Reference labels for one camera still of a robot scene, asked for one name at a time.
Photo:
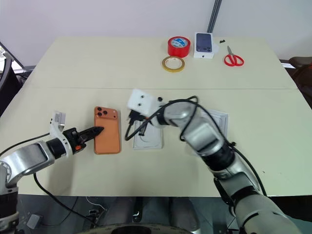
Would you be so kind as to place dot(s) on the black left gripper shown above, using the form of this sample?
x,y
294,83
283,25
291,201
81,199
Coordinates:
x,y
73,140

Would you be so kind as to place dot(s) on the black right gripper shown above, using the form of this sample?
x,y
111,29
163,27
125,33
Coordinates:
x,y
136,117

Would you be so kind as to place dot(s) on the orange smartphone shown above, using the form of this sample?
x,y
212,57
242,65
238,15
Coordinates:
x,y
108,143

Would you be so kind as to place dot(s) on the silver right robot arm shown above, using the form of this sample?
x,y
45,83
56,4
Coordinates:
x,y
207,136

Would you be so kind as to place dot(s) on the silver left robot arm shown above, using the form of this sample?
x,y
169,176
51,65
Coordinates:
x,y
26,158

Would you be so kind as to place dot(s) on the white phone box base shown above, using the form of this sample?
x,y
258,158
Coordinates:
x,y
152,139

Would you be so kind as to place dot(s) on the white phone box lid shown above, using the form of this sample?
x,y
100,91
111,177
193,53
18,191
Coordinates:
x,y
223,122

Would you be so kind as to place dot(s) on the white box with phone picture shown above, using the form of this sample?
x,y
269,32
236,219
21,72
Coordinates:
x,y
204,45

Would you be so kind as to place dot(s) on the yellow tape roll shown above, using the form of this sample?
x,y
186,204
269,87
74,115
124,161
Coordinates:
x,y
173,64

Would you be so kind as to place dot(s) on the red tape roll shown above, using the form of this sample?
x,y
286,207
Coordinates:
x,y
178,46

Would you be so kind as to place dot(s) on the black office chair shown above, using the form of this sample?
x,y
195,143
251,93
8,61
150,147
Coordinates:
x,y
9,80

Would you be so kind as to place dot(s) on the grey power adapter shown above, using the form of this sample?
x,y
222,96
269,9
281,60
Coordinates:
x,y
34,220

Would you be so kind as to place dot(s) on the brown office chair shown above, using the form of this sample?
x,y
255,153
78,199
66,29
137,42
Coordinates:
x,y
301,70

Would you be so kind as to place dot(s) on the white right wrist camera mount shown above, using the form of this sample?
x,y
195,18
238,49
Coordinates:
x,y
142,102

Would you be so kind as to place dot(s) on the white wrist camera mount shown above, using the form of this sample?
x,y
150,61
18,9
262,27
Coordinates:
x,y
58,130
142,102

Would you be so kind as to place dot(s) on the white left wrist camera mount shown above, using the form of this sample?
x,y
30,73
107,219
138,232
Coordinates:
x,y
58,130

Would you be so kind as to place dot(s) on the aluminium profile post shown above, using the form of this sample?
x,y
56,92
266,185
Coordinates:
x,y
214,14

